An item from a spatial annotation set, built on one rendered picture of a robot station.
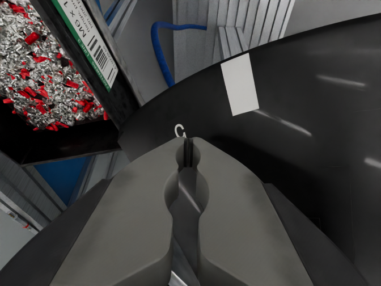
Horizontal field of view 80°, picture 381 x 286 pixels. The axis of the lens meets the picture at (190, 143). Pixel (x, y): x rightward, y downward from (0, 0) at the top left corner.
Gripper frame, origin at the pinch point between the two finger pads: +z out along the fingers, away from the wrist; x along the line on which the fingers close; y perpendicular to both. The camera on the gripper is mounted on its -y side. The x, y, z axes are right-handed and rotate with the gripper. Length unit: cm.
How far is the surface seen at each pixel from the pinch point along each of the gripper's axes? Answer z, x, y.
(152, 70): 109, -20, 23
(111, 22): 36.5, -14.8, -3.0
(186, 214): 1.5, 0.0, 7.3
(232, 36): 85, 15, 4
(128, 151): 5.6, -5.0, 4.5
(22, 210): 20.6, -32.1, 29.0
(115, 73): 15.3, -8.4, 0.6
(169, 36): 104, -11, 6
